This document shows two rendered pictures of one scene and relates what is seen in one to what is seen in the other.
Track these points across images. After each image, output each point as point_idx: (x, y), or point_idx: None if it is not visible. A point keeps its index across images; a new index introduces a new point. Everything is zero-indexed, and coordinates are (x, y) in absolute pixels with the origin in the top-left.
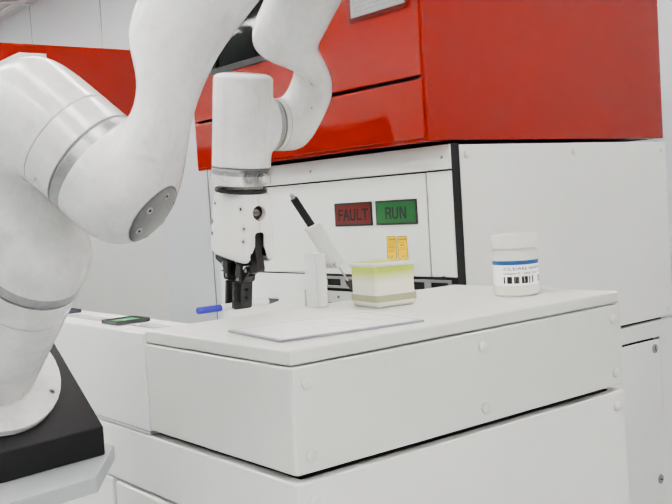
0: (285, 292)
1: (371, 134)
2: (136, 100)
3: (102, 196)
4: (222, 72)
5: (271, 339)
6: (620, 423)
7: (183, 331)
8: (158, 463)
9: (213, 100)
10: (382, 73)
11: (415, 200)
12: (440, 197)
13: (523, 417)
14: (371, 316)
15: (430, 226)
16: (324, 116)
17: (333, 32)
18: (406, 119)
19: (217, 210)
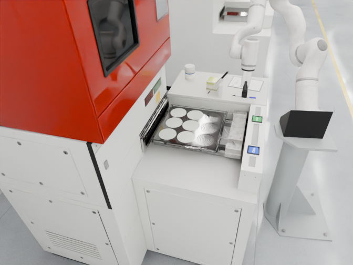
0: (133, 152)
1: (163, 61)
2: (304, 40)
3: None
4: (257, 40)
5: (263, 82)
6: None
7: (263, 98)
8: None
9: (258, 47)
10: (164, 39)
11: (160, 78)
12: (163, 72)
13: None
14: (233, 82)
15: (162, 82)
16: (153, 64)
17: (153, 27)
18: (168, 51)
19: (251, 75)
